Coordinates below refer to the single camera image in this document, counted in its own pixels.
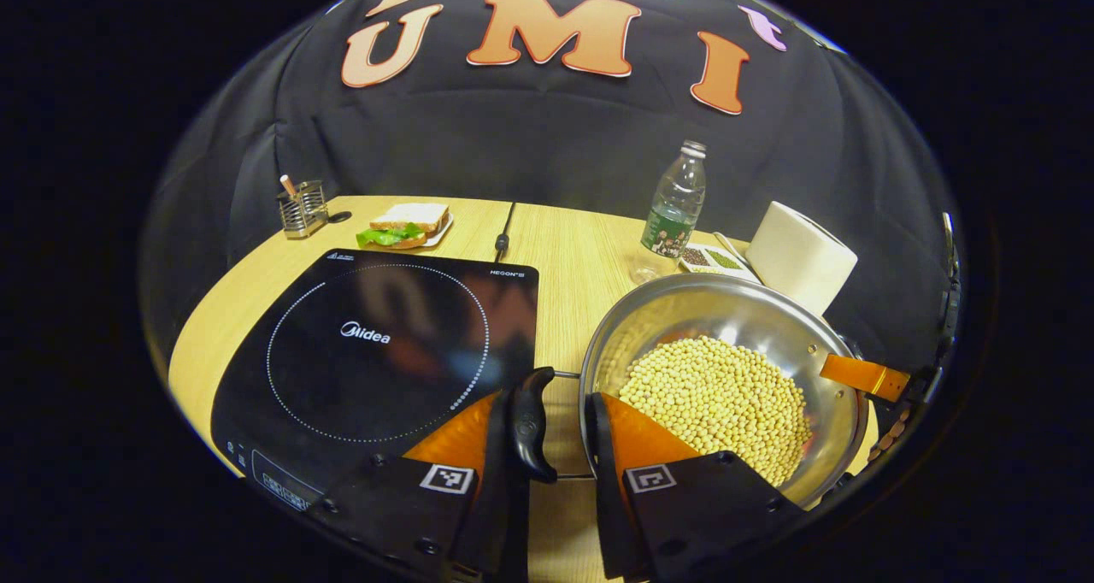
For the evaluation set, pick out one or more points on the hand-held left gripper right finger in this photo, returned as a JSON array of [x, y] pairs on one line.
[[607, 515]]

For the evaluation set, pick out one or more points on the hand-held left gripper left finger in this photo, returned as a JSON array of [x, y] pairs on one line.
[[504, 523]]

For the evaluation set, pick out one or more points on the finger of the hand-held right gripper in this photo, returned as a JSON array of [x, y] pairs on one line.
[[891, 438], [863, 376]]

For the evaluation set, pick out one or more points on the black induction cooktop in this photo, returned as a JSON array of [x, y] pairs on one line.
[[342, 395]]

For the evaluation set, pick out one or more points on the white toaster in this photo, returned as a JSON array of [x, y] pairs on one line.
[[799, 258]]

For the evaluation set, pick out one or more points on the pile of soybeans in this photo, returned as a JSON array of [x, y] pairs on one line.
[[718, 403]]

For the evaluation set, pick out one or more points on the white divided bean tray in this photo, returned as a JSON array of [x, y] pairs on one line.
[[709, 258]]

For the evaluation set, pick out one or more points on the clear plastic water bottle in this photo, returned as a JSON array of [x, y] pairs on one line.
[[675, 211]]

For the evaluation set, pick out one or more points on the white plate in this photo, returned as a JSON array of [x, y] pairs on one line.
[[441, 234]]

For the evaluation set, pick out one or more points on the sandwich with lettuce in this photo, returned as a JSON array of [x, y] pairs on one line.
[[402, 224]]

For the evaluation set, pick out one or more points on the small black object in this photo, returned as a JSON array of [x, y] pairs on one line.
[[339, 217]]

